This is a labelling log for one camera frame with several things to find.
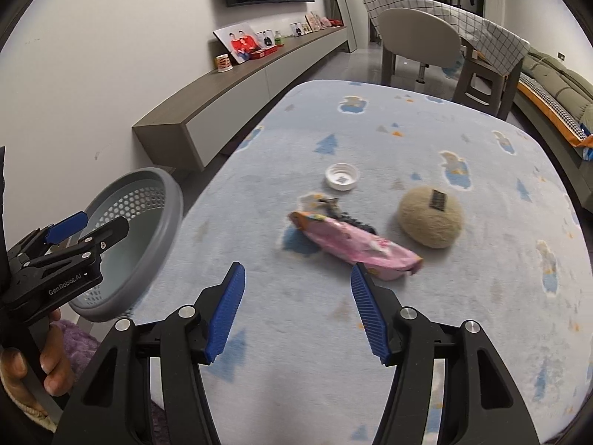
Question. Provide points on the olive green sofa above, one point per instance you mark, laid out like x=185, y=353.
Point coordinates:
x=556, y=83

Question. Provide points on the purple fluffy cloth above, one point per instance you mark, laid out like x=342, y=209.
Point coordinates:
x=85, y=340

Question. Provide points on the pink photo frame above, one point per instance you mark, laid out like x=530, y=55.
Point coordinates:
x=314, y=22

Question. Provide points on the light blue printed blanket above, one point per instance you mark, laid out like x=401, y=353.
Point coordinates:
x=486, y=148

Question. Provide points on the floating wall cabinet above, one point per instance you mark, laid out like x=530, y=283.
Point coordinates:
x=231, y=83

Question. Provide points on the pink snack wrapper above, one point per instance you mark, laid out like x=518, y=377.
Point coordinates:
x=356, y=241

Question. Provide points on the grey perforated plastic basket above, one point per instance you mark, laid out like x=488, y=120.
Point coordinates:
x=139, y=259

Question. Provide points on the leaning mirror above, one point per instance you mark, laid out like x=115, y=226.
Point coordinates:
x=345, y=9

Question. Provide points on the large photo frame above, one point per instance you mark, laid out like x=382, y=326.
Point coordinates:
x=241, y=41

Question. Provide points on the flat red box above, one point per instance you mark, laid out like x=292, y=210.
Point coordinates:
x=266, y=52

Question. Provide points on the beige plush ball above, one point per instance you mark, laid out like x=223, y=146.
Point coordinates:
x=426, y=222

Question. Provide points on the small green bottle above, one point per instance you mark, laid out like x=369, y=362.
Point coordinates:
x=278, y=39

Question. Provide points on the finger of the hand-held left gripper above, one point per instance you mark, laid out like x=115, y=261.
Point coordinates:
x=109, y=234
x=69, y=226

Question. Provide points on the pink ornament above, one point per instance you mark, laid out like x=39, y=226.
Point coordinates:
x=332, y=22

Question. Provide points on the checked tablecloth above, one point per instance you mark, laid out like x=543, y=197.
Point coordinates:
x=486, y=37

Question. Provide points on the grey wooden chair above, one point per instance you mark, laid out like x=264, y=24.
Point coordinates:
x=477, y=74

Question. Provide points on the small white photo frame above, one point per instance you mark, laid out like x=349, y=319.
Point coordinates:
x=265, y=37

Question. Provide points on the white bottle cap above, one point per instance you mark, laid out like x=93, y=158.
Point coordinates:
x=343, y=178

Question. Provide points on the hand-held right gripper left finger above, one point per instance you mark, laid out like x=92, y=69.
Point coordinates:
x=227, y=310

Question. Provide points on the grey dining chair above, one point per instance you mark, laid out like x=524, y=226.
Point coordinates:
x=417, y=37

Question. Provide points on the dark crumpled wrapper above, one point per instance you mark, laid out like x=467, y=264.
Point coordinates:
x=343, y=215

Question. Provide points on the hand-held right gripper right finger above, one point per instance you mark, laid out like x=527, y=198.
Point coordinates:
x=368, y=315

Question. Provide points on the person's left hand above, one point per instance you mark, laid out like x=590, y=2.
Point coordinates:
x=58, y=361

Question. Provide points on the orange patterned sofa cover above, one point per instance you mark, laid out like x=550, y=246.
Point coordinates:
x=542, y=97

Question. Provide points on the printed paper cup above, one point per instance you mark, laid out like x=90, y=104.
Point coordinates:
x=224, y=64

